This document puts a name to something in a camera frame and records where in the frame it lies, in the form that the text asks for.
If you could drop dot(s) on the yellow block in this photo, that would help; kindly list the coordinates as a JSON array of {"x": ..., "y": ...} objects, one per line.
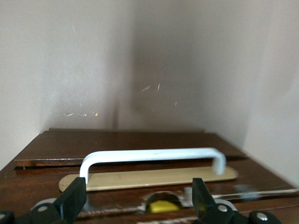
[{"x": 163, "y": 206}]

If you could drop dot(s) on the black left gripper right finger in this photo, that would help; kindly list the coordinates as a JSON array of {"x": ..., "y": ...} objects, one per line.
[{"x": 203, "y": 200}]

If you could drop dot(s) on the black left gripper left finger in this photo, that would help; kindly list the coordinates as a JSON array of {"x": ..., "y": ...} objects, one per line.
[{"x": 72, "y": 198}]

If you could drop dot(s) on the dark wooden cabinet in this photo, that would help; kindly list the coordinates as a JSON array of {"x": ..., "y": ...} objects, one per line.
[{"x": 116, "y": 142}]

